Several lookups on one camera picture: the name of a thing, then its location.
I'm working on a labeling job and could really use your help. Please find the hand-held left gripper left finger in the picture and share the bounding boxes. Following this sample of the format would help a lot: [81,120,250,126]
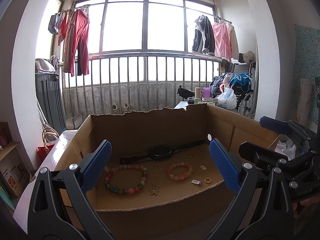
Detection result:
[27,140,113,240]

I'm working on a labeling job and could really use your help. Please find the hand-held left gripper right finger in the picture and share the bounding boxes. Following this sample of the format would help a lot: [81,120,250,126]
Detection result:
[209,138,295,240]

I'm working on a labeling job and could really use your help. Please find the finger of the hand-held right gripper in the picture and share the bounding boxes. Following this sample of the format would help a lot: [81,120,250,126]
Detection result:
[259,116,318,153]
[238,141,320,202]

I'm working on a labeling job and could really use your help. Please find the multicolour bead bracelet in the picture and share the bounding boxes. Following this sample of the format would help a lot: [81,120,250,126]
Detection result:
[104,164,148,195]

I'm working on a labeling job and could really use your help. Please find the orange bead bracelet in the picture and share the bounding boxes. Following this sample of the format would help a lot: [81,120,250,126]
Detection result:
[167,162,194,180]

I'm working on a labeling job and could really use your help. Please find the large cardboard box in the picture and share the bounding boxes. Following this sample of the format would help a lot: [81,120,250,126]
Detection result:
[54,102,282,233]

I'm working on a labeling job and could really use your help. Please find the person's right hand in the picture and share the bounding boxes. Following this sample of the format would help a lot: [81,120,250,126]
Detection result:
[294,196,320,220]

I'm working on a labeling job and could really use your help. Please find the rolled printed paper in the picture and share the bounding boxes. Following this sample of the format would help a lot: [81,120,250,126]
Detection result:
[296,78,314,128]

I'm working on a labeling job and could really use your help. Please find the wheelchair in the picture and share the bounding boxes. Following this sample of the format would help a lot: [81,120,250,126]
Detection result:
[230,62,257,117]

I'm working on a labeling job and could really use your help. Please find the tan handbag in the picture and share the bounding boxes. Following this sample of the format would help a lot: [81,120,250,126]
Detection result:
[42,127,61,145]

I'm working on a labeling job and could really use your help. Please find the white printed plastic bag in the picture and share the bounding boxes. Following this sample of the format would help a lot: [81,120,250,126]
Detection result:
[215,87,237,110]

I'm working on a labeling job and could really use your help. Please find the red bag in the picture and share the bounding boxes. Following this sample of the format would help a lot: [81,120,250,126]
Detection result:
[37,145,56,162]

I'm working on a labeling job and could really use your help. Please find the pile of clothes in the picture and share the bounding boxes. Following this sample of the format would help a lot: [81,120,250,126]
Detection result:
[209,73,234,98]

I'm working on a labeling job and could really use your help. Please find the beige cap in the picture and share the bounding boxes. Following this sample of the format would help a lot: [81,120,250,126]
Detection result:
[241,51,256,64]

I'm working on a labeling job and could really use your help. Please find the grey cabinet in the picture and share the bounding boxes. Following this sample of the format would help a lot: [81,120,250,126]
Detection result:
[35,73,67,135]

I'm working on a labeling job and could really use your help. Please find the printed cardboard box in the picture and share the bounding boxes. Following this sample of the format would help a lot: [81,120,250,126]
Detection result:
[0,141,29,197]

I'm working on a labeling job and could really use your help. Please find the pink hanging shirt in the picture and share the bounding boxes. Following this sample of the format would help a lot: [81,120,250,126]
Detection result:
[212,21,234,59]

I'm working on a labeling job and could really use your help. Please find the dark hanging pants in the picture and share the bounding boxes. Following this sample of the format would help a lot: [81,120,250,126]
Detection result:
[77,37,89,76]

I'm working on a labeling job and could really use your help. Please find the folded bedding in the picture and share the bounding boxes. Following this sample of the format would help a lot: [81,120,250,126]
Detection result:
[35,58,59,74]

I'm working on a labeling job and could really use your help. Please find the dark hanging jacket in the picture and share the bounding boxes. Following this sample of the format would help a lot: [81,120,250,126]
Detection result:
[192,15,215,55]

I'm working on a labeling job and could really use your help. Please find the metal balcony railing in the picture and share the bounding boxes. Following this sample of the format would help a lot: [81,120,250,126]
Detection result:
[61,52,226,117]

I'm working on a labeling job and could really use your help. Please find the beige hanging garment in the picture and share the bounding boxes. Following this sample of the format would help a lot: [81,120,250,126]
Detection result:
[62,11,78,77]

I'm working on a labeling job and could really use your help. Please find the red hanging garment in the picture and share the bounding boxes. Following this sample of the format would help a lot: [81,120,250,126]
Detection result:
[72,9,90,76]

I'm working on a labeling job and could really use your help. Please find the grey hanging garment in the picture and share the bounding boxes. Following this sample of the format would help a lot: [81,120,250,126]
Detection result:
[48,14,63,36]

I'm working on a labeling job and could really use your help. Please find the floral wall cloth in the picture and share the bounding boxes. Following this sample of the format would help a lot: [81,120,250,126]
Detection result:
[292,24,320,125]

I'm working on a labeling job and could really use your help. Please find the black strap watch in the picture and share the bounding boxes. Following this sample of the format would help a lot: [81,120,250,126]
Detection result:
[119,140,206,165]

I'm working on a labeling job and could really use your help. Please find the metal frame window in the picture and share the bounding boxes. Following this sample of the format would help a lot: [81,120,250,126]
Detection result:
[72,0,218,56]

